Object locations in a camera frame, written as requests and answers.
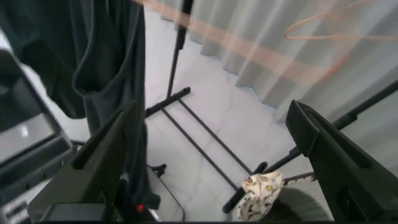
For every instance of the pink clothes hanger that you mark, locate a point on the pink clothes hanger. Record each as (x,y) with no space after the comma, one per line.
(248,49)
(326,37)

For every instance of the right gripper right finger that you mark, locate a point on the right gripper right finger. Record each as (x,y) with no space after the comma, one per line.
(348,174)

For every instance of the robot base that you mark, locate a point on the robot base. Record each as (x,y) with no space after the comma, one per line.
(28,140)

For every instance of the black clothes rack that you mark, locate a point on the black clothes rack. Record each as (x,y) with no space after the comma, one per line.
(202,152)

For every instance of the white curtain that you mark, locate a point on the white curtain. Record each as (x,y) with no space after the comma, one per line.
(248,18)

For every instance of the cream printed garment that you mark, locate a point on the cream printed garment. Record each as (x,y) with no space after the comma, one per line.
(261,193)

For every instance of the dark grey long-sleeved shirt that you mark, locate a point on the dark grey long-sleeved shirt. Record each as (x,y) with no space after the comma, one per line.
(93,46)

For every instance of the white laundry basket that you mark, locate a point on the white laundry basket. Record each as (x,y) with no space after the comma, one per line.
(298,205)

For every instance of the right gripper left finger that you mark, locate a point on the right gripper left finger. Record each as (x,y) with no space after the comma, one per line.
(93,174)

